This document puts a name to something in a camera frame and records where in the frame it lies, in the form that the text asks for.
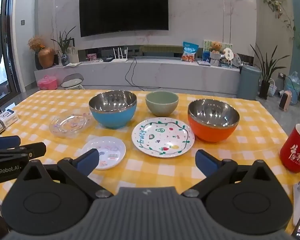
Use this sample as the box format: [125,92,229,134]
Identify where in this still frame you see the pink space heater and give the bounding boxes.
[279,90,294,112]

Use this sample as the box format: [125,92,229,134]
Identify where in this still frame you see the red mug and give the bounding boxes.
[279,124,300,173]

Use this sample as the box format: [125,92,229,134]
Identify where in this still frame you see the green picture card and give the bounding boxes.
[203,40,233,61]

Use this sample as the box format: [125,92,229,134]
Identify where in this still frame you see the clear glass plate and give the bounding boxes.
[49,109,93,139]

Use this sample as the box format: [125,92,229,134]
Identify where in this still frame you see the brown teddy bear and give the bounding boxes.
[209,41,222,54]

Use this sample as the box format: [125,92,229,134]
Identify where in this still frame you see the white round sign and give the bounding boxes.
[223,47,234,62]

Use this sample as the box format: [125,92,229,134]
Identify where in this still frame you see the dried flowers in dark vase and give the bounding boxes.
[28,35,44,70]

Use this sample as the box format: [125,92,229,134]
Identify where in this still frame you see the copper vase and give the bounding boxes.
[37,47,55,69]

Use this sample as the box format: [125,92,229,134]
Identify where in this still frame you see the blue snack bag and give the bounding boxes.
[181,41,199,62]

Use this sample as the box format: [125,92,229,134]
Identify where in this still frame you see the small white sticker plate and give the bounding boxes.
[82,136,126,170]

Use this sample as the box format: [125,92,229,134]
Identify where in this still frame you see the glass sliding door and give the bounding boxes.
[0,0,23,103]

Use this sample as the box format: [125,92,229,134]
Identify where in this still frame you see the blue plastic bag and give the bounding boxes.
[285,71,300,105]

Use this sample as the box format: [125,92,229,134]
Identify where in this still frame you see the green plant in glass vase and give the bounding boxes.
[51,26,77,66]

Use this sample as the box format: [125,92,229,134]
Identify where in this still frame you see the pink storage box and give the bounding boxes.
[37,75,58,90]

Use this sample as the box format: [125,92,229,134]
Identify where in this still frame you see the white router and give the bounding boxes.
[111,47,129,63]

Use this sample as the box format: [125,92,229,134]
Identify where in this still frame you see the white woven basket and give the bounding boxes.
[267,79,278,97]

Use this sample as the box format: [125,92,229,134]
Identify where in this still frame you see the black flat television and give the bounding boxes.
[79,0,169,38]

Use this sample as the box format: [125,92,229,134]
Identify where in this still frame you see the black cable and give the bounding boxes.
[125,56,150,89]

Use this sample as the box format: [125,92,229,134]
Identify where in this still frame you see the tall potted plant black pot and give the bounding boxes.
[250,44,290,100]

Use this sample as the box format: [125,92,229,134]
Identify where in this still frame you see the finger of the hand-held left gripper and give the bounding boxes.
[0,142,47,160]
[0,135,21,150]

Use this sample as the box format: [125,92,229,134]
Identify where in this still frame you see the blue steel bowl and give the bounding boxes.
[89,91,137,130]

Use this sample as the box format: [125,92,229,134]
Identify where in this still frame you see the white fruit print plate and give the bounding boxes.
[131,117,195,158]

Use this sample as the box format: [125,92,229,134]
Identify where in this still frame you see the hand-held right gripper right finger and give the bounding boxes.
[181,149,283,200]

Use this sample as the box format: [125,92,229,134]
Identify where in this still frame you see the hanging green vine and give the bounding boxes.
[262,0,297,39]

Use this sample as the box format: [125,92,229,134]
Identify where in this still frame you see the green ceramic bowl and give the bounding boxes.
[145,91,179,117]

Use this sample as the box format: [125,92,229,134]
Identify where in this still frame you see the white box with blue print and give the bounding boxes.
[0,109,19,128]

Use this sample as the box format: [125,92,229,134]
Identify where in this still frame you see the blue grey trash bin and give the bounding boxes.
[236,64,262,101]

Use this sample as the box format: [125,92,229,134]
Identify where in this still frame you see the yellow checked tablecloth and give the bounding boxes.
[0,89,300,233]

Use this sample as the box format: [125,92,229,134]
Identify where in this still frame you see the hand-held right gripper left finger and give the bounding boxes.
[15,149,114,200]

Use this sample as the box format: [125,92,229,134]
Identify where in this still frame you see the grey stone television cabinet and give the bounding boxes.
[34,57,241,91]

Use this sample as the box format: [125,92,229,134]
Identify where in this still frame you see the orange steel bowl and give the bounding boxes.
[187,99,240,143]

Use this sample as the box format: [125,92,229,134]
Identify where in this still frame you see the grey chair with white cushion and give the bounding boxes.
[61,73,85,90]

